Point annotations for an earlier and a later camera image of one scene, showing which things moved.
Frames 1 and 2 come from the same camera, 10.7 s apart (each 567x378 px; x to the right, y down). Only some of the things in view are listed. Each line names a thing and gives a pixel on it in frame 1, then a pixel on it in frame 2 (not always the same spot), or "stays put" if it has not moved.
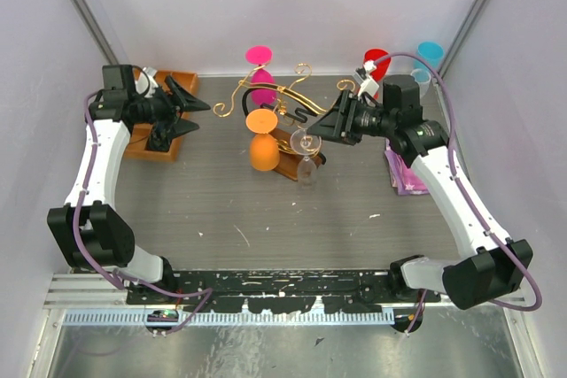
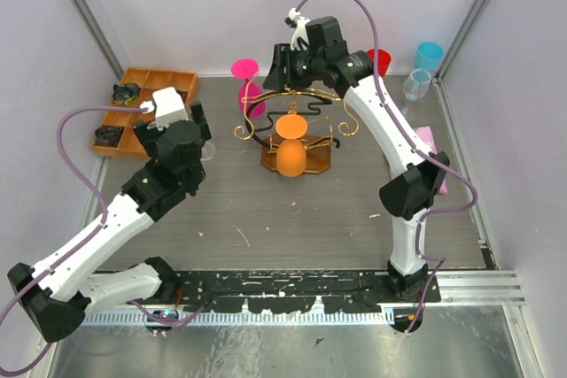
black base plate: [283, 292] stays put
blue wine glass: [431, 52] stays put
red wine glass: [382, 60] stays put
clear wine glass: [306, 142] to [207, 151]
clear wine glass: [423, 77] stays put
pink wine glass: [261, 55] to [251, 97]
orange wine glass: [264, 151] to [291, 151]
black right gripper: [336, 125] to [282, 57]
